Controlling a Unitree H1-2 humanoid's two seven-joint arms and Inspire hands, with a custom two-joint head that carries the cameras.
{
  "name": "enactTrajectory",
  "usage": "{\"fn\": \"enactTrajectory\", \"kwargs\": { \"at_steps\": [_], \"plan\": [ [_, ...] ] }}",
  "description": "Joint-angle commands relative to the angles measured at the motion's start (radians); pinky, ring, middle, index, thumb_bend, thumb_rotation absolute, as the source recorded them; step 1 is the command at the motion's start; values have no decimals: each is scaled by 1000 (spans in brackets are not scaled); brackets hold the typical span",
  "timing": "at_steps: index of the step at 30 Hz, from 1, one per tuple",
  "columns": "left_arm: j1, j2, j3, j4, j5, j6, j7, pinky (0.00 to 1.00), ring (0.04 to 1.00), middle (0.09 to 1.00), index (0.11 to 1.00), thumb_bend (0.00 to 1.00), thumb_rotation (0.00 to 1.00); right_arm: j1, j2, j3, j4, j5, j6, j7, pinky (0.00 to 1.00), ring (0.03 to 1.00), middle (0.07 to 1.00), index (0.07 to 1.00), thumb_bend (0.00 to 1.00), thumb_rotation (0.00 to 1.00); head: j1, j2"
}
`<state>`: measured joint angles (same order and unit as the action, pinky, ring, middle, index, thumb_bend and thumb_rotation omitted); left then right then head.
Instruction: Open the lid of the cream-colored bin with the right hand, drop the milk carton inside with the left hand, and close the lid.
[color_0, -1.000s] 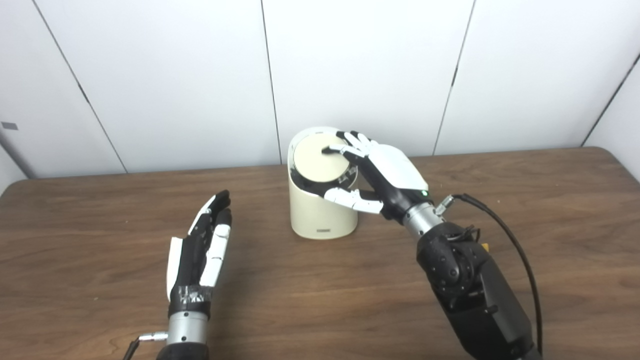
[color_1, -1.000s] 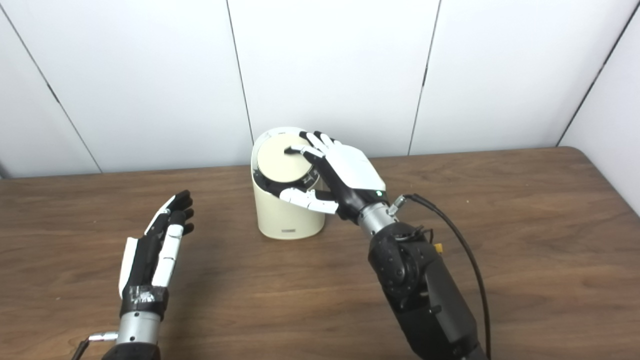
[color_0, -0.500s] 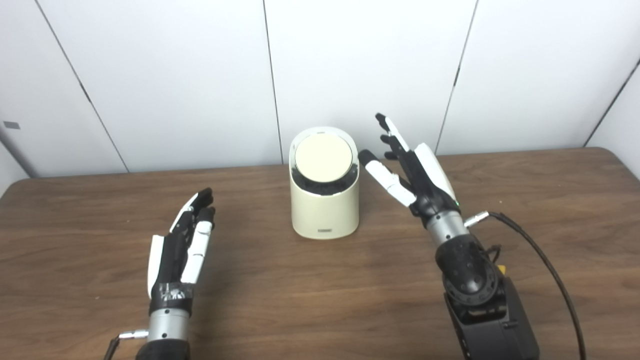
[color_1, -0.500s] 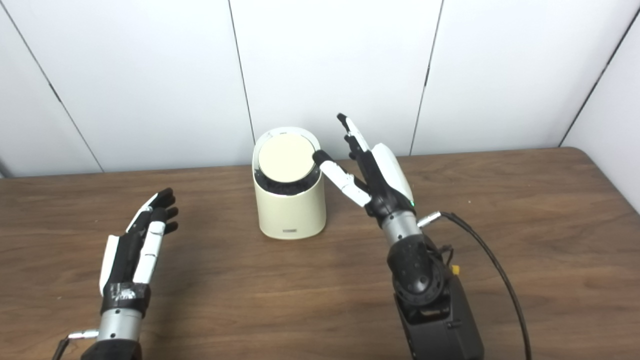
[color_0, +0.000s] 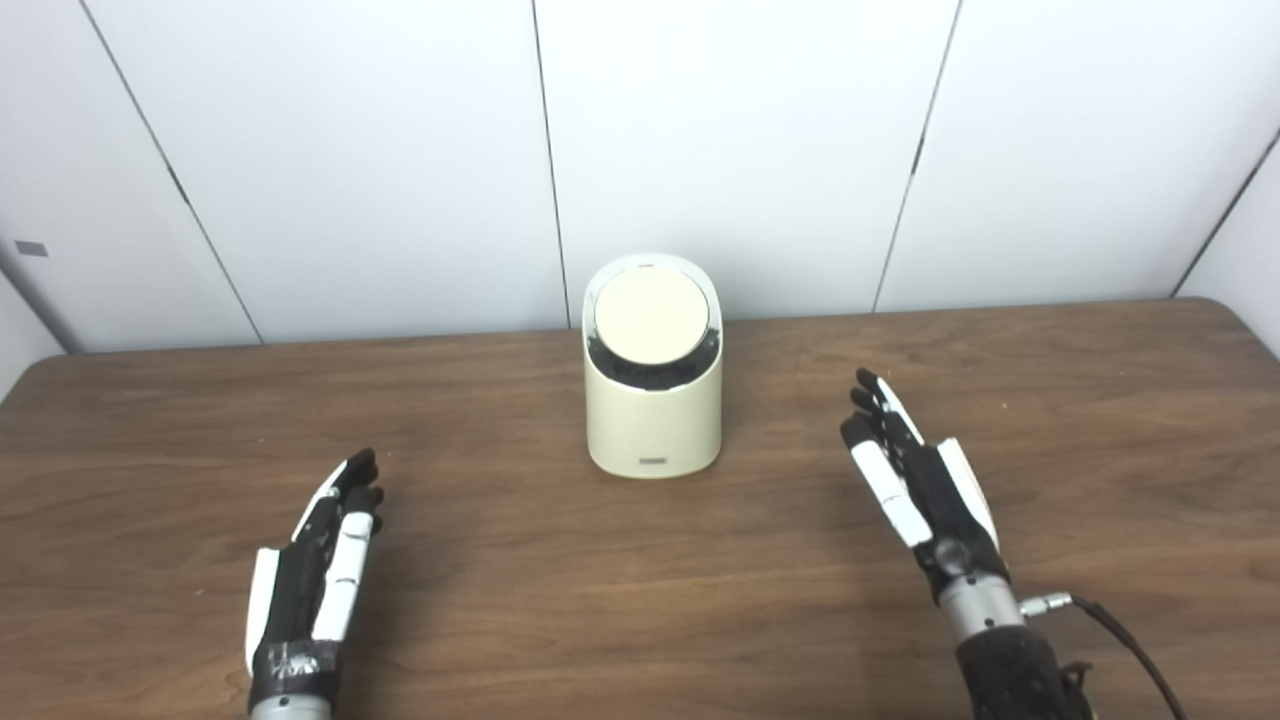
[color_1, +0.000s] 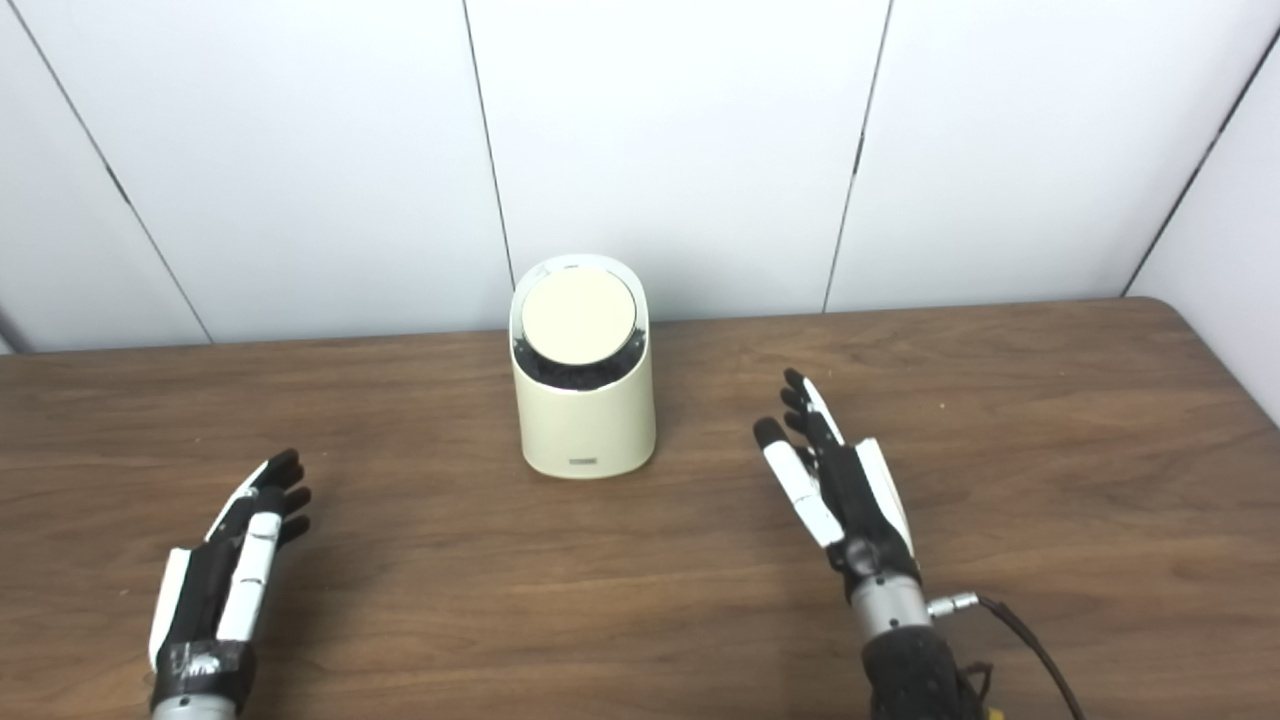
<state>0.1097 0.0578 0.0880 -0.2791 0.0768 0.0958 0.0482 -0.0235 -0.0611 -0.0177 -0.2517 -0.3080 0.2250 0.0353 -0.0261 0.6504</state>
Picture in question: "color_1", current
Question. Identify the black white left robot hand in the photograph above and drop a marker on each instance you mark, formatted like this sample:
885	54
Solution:
200	600

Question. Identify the black bin liner bag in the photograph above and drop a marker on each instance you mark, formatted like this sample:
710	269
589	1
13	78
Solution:
580	376

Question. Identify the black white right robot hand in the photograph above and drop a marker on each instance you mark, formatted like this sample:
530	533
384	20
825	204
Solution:
860	500

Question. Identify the cream-colored round bin lid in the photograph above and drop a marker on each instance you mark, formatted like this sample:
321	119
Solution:
578	315

